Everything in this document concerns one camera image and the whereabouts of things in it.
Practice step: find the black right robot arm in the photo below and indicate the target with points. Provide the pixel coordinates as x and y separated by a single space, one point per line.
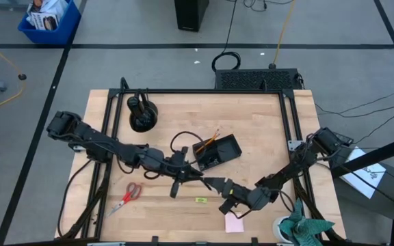
286 174

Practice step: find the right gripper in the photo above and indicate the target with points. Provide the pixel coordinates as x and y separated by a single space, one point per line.
239 198

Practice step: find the teal plant in white pot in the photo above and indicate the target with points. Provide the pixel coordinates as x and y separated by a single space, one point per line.
303 229

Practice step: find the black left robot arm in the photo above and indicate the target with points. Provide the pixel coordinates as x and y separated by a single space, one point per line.
98 140

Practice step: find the small metal clips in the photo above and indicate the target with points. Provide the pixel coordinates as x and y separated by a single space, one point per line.
210 160

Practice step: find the black rig post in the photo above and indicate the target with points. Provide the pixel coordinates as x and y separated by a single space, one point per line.
371 158

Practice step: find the white papers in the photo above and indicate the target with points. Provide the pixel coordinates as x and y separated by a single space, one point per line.
51 7

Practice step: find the black power adapter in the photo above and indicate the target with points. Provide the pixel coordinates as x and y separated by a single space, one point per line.
343 138

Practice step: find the pink sticky note pad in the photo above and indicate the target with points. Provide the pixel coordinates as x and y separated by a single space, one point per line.
234 223

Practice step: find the orange pencil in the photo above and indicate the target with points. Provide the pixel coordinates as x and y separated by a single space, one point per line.
209 140
210 143

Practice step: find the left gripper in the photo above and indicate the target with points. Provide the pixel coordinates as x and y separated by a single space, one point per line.
180 169

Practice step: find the yellow tag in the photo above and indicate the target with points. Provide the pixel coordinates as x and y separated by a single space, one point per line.
231 192

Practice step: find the blue plastic bin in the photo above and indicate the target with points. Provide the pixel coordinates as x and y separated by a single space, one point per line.
55 37

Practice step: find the printed white box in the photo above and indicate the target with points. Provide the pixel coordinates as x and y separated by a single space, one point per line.
44 22

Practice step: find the black mesh desk organizer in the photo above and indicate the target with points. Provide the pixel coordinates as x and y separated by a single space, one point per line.
224 150

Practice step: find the white paper sheet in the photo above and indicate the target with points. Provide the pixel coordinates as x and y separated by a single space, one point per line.
364 181

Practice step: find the black vented computer case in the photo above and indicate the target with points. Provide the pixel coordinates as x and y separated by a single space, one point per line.
255 79

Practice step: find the black computer tower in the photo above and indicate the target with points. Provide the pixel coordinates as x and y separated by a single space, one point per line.
190 15

